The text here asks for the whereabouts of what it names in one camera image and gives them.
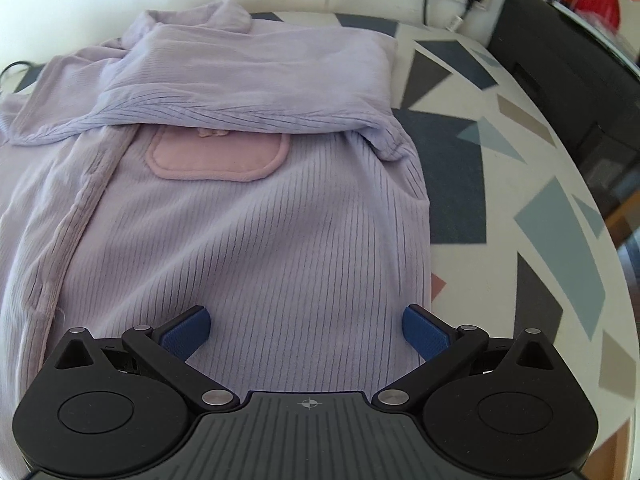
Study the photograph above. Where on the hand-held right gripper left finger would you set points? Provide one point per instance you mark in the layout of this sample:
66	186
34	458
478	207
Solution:
187	332

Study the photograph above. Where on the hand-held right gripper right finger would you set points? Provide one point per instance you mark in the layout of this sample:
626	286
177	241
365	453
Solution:
425	336

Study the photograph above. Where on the lilac pajama top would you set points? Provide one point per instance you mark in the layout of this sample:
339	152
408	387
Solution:
275	235

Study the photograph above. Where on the black cabinet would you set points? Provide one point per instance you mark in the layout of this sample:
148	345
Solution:
550	60

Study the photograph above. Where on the glossy smartphone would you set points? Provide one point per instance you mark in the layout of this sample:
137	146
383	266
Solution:
600	35

